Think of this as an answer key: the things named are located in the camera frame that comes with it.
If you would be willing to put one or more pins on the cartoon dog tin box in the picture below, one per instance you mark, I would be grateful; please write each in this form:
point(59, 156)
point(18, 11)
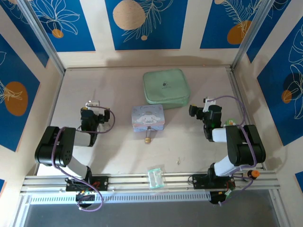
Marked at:
point(147, 118)

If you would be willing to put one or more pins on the small brass padlock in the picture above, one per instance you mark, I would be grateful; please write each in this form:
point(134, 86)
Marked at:
point(148, 140)

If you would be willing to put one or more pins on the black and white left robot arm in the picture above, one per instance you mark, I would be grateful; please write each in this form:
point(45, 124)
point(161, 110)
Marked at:
point(54, 151)

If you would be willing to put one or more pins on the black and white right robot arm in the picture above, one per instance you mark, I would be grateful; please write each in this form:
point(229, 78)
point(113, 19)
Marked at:
point(246, 146)

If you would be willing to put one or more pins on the small green bottle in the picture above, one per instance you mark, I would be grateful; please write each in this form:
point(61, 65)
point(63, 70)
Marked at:
point(230, 122)

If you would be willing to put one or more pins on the mint green zip pouch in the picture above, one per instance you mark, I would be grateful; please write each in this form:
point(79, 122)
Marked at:
point(165, 87)

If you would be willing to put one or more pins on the orange capped small bottle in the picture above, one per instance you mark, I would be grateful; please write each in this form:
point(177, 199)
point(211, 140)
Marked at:
point(254, 174)

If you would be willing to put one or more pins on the clear plastic packet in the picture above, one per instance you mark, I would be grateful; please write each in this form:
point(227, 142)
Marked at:
point(155, 177)

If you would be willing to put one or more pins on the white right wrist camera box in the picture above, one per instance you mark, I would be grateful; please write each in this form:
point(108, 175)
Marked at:
point(209, 102)

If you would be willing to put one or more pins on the aluminium side rail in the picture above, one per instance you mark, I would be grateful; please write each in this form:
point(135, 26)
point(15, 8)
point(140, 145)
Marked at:
point(239, 87)

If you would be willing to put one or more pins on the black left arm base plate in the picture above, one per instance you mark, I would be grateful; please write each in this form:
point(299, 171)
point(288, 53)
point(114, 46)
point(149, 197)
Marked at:
point(101, 183)

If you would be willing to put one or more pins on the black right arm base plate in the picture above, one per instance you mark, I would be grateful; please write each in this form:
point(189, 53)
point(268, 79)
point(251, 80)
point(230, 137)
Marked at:
point(200, 182)

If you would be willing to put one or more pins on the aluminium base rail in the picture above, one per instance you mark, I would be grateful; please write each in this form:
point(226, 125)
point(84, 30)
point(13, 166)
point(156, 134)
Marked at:
point(132, 182)

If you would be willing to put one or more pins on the aluminium frame post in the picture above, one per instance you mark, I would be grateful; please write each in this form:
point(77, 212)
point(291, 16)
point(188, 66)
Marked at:
point(42, 35)
point(248, 33)

